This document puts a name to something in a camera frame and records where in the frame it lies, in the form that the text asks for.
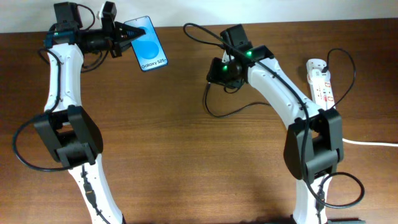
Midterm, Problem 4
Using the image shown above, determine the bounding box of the blue Galaxy smartphone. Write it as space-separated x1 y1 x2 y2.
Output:
125 16 169 72

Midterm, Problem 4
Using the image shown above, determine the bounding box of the black charging cable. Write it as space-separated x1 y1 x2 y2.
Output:
203 48 357 119

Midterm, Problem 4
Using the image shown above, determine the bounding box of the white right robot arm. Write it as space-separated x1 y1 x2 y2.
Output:
206 46 344 223

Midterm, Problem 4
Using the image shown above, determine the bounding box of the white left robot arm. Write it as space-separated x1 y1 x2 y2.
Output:
34 1 145 223

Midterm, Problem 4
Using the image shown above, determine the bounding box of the white USB charger adapter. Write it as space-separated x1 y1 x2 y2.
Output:
307 69 330 85

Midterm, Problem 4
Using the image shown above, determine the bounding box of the white power strip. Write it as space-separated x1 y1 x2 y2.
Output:
306 58 335 110

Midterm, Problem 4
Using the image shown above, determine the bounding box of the white power strip cord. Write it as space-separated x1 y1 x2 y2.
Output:
341 138 398 147

